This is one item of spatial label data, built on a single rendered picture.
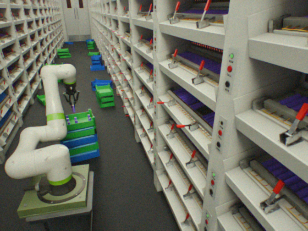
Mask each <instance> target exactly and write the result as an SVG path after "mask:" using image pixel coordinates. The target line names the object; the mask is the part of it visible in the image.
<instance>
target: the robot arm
mask: <svg viewBox="0 0 308 231"><path fill-rule="evenodd" d="M40 73H41V77H42V80H43V84H44V91H45V99H46V116H47V125H46V126H38V127H28V128H25V129H24V130H23V131H22V132H21V134H20V141H19V145H18V147H17V148H16V150H15V152H14V153H13V154H12V156H11V157H10V158H9V159H8V160H7V162H6V164H5V171H6V173H7V175H8V176H9V177H11V178H13V179H24V178H28V177H32V176H38V175H42V174H45V175H46V176H43V177H41V180H40V182H39V183H36V185H33V186H26V187H23V190H24V191H27V190H34V189H35V190H36V191H40V196H44V195H46V194H48V193H49V194H50V195H52V196H62V195H66V194H68V193H70V192H71V191H72V190H73V189H74V188H75V187H76V184H77V183H76V179H75V178H74V177H73V176H72V165H71V160H70V155H69V150H68V148H67V147H66V146H65V145H61V144H56V145H51V146H48V147H45V148H41V149H36V148H37V145H38V144H40V143H45V142H51V141H60V140H62V139H64V138H65V137H66V136H67V126H66V120H65V116H64V114H65V113H64V111H63V108H62V104H61V99H60V94H59V88H58V79H63V83H64V87H65V88H66V92H63V95H64V96H65V98H66V101H67V102H69V104H70V105H71V108H72V101H71V95H73V98H74V100H73V103H74V107H75V104H76V101H78V96H79V93H80V92H79V90H78V91H77V90H76V86H77V84H76V69H75V67H74V66H73V65H71V64H64V65H56V66H49V65H47V66H44V67H43V68H42V69H41V72H40ZM75 93H77V95H76V99H75V95H74V94H75ZM66 94H68V95H69V100H68V99H67V96H66Z"/></svg>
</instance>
